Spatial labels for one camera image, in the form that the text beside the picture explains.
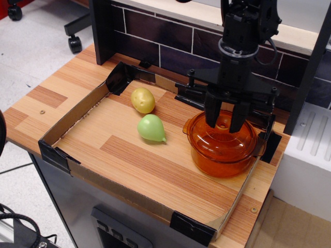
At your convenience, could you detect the cardboard fence with black tape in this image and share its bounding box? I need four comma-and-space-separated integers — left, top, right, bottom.
39, 59, 287, 247

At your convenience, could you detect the black office chair base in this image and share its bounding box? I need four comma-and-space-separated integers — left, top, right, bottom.
64, 13, 91, 54

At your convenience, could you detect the dark wooden upright post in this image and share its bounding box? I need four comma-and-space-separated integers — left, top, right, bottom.
89, 0, 116, 65

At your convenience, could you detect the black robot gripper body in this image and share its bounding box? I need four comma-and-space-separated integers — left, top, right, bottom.
180, 56, 279, 114

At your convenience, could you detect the green toy pear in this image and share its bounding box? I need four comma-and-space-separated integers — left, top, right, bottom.
137, 114, 167, 142

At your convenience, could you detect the dark grey right post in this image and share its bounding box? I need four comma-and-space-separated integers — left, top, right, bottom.
283, 5, 330, 135

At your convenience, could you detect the yellow toy potato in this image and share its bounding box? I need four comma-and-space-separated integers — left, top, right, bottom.
131, 88, 155, 114

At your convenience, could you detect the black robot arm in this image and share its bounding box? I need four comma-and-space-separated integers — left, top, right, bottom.
186, 1, 282, 133

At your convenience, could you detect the white toy sink unit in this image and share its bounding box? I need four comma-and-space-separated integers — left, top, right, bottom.
271, 103, 330, 221

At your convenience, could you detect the black caster wheel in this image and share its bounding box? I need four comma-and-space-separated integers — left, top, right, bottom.
7, 0, 23, 21

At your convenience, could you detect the orange transparent plastic pot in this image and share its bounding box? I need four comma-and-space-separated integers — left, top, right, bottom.
183, 111, 266, 178

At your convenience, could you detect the orange transparent pot lid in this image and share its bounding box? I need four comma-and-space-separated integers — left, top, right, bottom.
183, 111, 257, 163

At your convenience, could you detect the grey toy oven front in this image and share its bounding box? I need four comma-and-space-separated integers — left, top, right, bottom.
28, 152, 249, 248

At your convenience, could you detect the black cable bottom left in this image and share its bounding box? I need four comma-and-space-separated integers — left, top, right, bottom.
0, 203, 58, 248

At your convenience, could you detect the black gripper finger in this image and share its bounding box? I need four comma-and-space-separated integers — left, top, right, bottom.
230, 100, 254, 133
204, 91, 222, 128

